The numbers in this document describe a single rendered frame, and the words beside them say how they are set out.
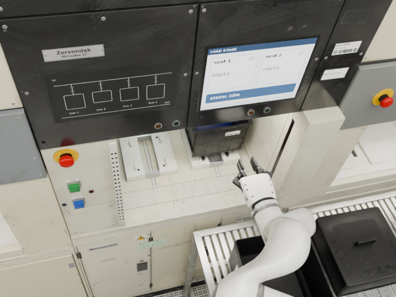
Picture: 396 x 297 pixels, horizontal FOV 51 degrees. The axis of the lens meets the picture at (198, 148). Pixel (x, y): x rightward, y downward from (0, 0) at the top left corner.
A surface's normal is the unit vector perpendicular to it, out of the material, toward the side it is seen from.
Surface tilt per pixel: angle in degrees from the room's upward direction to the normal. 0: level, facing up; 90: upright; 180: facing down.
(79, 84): 90
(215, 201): 0
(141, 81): 90
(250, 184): 5
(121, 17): 90
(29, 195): 90
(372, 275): 0
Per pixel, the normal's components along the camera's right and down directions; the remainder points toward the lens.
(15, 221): 0.26, 0.78
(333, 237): 0.09, -0.60
